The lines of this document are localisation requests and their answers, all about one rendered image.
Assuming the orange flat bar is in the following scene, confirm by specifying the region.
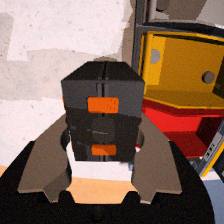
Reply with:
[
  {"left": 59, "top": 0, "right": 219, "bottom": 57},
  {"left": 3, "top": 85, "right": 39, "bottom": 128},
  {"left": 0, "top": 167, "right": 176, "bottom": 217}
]
[{"left": 201, "top": 140, "right": 224, "bottom": 177}]

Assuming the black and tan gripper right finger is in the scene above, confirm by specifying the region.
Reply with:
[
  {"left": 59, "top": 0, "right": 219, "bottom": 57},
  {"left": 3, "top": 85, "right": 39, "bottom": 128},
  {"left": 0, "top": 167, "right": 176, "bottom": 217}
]
[{"left": 131, "top": 113, "right": 215, "bottom": 224}]

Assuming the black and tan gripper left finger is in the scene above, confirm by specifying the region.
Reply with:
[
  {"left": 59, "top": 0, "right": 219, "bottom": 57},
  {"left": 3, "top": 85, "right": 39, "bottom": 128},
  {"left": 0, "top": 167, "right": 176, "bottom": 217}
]
[{"left": 0, "top": 112, "right": 72, "bottom": 224}]

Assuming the red bin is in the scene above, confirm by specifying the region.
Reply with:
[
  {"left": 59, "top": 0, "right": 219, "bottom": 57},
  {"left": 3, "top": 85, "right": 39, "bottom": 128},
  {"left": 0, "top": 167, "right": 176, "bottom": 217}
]
[{"left": 142, "top": 99, "right": 224, "bottom": 158}]

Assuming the dark grey shelf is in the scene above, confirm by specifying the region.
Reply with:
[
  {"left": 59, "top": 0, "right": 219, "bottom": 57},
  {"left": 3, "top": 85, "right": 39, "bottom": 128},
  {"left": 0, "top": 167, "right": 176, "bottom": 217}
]
[{"left": 119, "top": 0, "right": 224, "bottom": 176}]

